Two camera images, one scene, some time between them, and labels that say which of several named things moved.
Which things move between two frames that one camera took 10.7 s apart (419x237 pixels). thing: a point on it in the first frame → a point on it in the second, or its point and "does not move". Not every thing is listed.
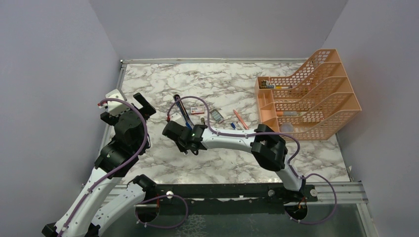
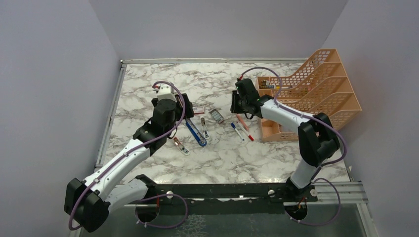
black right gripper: x=181 y=148 → x=234 y=108
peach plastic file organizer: x=314 y=103 does not move
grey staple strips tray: x=217 y=116 does not move
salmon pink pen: x=240 y=119 does not move
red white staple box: x=197 y=110 does not move
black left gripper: x=147 y=110 → x=188 y=112
